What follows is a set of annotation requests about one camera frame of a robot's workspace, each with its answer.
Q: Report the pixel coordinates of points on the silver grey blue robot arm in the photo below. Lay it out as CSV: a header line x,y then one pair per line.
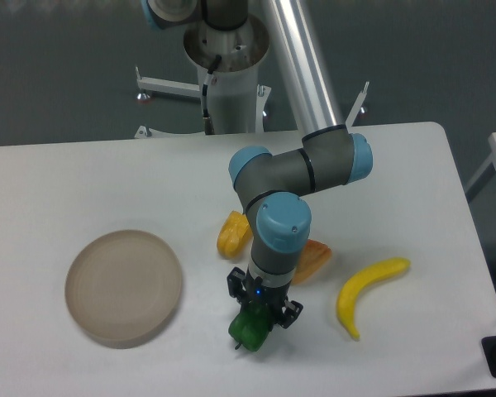
x,y
271,187

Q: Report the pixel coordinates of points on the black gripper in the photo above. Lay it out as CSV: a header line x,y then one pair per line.
x,y
283,312

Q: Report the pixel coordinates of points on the yellow banana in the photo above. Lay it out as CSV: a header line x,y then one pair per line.
x,y
359,284

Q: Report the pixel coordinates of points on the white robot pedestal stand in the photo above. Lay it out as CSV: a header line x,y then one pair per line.
x,y
231,96

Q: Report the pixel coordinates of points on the yellow bell pepper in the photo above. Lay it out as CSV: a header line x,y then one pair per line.
x,y
234,235

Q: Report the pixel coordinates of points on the green bell pepper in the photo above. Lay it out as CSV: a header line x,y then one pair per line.
x,y
251,326

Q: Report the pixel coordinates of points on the orange pastry bread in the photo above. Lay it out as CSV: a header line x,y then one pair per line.
x,y
314,256

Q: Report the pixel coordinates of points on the beige round plate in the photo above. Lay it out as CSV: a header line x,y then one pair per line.
x,y
123,288

